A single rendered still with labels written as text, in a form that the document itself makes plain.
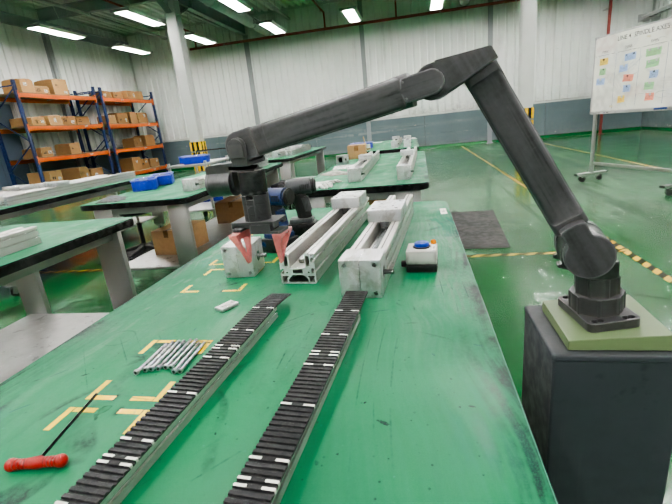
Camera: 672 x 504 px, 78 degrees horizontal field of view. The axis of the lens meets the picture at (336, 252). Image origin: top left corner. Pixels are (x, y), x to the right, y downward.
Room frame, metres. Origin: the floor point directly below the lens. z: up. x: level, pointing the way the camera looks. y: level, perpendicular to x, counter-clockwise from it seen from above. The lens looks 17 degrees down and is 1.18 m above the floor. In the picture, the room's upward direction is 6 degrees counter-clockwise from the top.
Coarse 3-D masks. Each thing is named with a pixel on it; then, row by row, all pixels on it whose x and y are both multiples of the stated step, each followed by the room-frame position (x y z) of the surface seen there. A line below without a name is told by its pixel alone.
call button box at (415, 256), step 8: (408, 248) 1.08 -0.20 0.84; (416, 248) 1.07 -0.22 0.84; (424, 248) 1.06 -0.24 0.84; (432, 248) 1.06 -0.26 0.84; (408, 256) 1.05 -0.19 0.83; (416, 256) 1.05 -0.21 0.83; (424, 256) 1.04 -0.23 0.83; (432, 256) 1.04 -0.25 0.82; (408, 264) 1.06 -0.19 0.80; (416, 264) 1.05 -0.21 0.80; (424, 264) 1.05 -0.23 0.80; (432, 264) 1.04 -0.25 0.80
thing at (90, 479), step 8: (88, 472) 0.41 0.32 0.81; (80, 480) 0.40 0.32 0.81; (88, 480) 0.40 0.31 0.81; (96, 480) 0.40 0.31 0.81; (104, 480) 0.40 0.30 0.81; (112, 480) 0.39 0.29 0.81; (120, 480) 0.40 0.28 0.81; (96, 488) 0.39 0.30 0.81; (104, 488) 0.38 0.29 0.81; (112, 488) 0.38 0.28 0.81
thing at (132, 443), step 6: (120, 438) 0.46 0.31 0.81; (126, 438) 0.46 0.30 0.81; (132, 438) 0.46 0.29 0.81; (138, 438) 0.46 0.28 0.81; (114, 444) 0.45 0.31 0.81; (120, 444) 0.45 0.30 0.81; (126, 444) 0.45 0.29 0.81; (132, 444) 0.45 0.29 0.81; (138, 444) 0.45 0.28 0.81; (144, 444) 0.45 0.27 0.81; (150, 444) 0.45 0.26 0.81; (138, 450) 0.44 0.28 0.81; (144, 450) 0.44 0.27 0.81
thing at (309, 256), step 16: (352, 208) 1.59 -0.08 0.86; (320, 224) 1.37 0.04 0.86; (336, 224) 1.35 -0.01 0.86; (352, 224) 1.48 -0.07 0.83; (304, 240) 1.20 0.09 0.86; (320, 240) 1.17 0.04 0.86; (336, 240) 1.26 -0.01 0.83; (288, 256) 1.07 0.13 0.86; (304, 256) 1.05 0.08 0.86; (320, 256) 1.10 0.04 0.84; (336, 256) 1.25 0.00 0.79; (288, 272) 1.07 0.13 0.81; (304, 272) 1.05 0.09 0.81; (320, 272) 1.08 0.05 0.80
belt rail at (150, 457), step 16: (272, 320) 0.83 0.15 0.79; (256, 336) 0.76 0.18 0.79; (240, 352) 0.70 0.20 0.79; (224, 368) 0.64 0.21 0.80; (208, 384) 0.59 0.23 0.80; (192, 416) 0.54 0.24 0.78; (176, 432) 0.50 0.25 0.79; (160, 448) 0.47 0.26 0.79; (144, 464) 0.44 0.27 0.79; (128, 480) 0.42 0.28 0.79; (112, 496) 0.39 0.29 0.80
